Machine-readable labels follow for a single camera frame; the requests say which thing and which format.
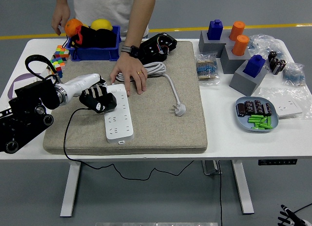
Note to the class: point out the person's left hand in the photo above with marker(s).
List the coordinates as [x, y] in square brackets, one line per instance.
[131, 70]

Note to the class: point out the orange fruit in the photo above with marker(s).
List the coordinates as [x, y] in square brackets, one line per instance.
[72, 26]

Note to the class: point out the blue plastic bin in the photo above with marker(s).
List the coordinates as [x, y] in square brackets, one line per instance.
[97, 54]

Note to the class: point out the yellow lemon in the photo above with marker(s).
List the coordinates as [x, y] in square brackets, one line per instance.
[101, 24]

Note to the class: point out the person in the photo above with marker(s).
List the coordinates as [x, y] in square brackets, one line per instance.
[104, 6]

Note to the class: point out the person's right hand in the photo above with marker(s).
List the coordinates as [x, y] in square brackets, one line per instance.
[61, 16]

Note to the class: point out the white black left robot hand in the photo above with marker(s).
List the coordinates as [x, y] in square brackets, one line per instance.
[83, 82]

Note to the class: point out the green cylindrical battery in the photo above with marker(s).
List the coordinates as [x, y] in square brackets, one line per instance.
[269, 121]
[258, 127]
[263, 120]
[257, 124]
[256, 116]
[266, 126]
[254, 120]

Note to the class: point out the purple plate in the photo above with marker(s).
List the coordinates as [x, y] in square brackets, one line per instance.
[11, 89]

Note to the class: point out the orange cylinder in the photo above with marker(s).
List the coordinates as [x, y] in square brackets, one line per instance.
[237, 30]
[240, 45]

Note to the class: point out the grey block holder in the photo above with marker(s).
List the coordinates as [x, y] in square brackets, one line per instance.
[209, 48]
[226, 41]
[243, 84]
[230, 64]

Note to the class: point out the black pouch with red trim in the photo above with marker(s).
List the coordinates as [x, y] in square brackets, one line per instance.
[97, 38]

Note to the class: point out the black wristwatch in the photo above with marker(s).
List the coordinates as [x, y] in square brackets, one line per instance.
[130, 50]

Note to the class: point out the white wall socket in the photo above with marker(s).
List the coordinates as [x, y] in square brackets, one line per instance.
[287, 108]

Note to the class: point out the large black capacitor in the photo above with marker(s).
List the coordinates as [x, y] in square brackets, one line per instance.
[280, 66]
[274, 64]
[272, 56]

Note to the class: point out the clear plastic bag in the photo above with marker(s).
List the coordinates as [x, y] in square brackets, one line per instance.
[270, 93]

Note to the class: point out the grey-brown fabric mat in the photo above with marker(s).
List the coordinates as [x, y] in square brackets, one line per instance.
[158, 133]

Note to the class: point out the clear bag of resistors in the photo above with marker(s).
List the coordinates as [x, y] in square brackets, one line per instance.
[293, 76]
[206, 70]
[260, 44]

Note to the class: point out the blue square peg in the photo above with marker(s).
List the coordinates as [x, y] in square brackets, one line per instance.
[253, 66]
[214, 30]

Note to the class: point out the blue-grey plate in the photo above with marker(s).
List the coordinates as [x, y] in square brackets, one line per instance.
[241, 123]

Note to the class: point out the person's left forearm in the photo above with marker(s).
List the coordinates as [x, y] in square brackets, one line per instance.
[140, 19]

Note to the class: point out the white wall switch panel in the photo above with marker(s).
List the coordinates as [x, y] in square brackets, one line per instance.
[24, 82]

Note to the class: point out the white table leg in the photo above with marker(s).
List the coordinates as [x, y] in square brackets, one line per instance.
[240, 184]
[70, 187]

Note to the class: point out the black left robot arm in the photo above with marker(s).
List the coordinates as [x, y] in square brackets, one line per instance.
[29, 97]

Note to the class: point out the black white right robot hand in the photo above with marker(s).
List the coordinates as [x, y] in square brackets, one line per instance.
[291, 220]

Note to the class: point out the metal bracket under table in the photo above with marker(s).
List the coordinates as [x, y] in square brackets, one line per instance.
[210, 171]

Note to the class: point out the black table control panel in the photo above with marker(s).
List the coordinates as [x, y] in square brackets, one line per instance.
[278, 162]

